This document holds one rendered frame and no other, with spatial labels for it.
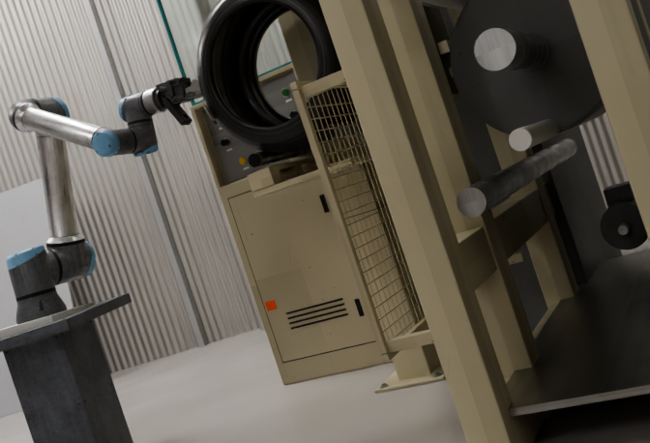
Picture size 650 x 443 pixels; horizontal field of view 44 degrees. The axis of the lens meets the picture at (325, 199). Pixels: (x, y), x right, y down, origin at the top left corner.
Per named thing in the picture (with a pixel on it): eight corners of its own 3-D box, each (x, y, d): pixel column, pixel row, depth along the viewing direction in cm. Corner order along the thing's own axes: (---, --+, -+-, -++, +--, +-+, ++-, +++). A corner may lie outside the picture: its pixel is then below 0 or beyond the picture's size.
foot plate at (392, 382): (400, 368, 307) (398, 363, 307) (465, 354, 295) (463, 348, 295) (374, 393, 283) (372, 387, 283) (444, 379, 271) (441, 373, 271)
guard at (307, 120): (480, 275, 270) (414, 78, 270) (485, 273, 269) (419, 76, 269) (382, 362, 190) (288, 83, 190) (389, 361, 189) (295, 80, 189)
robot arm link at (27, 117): (-7, 97, 305) (109, 130, 268) (22, 96, 315) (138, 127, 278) (-7, 127, 308) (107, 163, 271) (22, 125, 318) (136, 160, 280)
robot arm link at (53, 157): (43, 284, 324) (15, 100, 316) (78, 275, 338) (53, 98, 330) (65, 286, 315) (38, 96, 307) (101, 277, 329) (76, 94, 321)
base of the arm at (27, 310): (7, 327, 304) (-1, 302, 305) (37, 318, 323) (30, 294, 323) (47, 315, 299) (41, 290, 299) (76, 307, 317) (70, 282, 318)
